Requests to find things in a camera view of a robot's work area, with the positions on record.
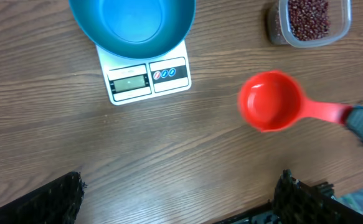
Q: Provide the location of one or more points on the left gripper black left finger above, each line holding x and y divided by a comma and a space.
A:
57, 202

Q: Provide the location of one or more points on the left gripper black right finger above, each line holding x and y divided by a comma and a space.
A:
297, 203

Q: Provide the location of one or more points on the orange measuring scoop blue handle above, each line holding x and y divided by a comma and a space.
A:
273, 101

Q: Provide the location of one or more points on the white digital kitchen scale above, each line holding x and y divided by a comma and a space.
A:
129, 80

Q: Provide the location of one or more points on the blue bowl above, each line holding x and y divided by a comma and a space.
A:
136, 29

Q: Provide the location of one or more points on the red beans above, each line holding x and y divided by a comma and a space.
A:
309, 20

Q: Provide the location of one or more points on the clear plastic container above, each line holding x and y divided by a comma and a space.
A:
340, 17

